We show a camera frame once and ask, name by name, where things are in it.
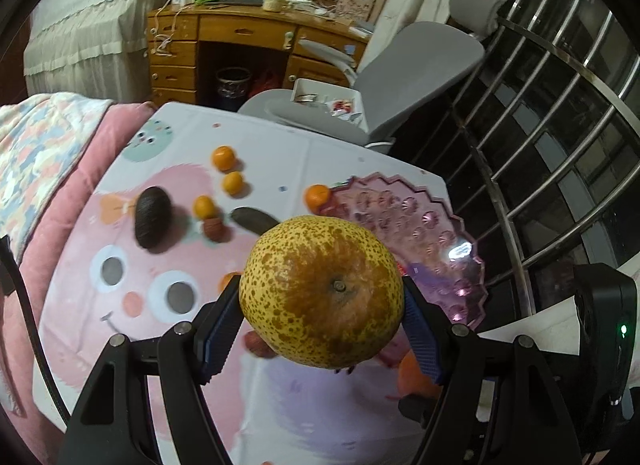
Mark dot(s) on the white tray with clutter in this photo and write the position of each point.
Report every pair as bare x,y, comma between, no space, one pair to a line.
340,102

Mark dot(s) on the orange tangerine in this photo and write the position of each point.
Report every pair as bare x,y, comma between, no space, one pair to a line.
224,158

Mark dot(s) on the dark avocado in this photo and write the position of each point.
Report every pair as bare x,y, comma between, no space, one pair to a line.
152,217

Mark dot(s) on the cartoon printed tablecloth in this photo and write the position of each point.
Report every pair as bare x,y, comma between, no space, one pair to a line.
266,410

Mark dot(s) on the brown lychee fruit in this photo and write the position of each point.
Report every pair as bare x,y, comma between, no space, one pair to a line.
214,229

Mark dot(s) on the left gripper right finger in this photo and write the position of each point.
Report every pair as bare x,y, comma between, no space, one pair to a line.
502,402

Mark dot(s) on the small tangerine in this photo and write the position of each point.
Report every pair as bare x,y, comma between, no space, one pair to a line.
233,183
204,208

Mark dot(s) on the purple glass fruit bowl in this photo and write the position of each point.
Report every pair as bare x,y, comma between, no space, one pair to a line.
429,243

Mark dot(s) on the floral patterned blanket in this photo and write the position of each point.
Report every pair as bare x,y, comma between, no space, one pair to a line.
42,140

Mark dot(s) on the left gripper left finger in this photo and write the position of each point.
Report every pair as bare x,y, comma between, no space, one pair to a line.
112,419

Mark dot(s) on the wooden desk with drawers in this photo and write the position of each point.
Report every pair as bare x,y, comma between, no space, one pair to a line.
188,46

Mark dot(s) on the dark overripe banana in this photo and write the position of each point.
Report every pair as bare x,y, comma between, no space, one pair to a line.
253,220

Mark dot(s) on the metal window bars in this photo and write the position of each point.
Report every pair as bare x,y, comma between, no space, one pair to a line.
541,152

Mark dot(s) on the grey office chair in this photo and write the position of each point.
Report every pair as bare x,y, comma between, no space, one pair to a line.
421,62

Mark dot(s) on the beige mug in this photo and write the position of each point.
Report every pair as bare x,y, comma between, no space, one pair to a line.
276,6

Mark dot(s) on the lace covered furniture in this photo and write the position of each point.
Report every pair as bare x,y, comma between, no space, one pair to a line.
96,48

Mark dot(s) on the pink quilt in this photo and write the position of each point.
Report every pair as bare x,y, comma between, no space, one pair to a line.
31,434

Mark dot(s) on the small dark red fruit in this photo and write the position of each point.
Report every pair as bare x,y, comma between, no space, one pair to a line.
255,345

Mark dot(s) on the black waste bin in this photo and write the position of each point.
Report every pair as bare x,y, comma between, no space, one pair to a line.
233,84

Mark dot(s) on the yellow speckled pear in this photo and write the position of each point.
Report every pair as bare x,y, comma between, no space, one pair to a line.
322,292

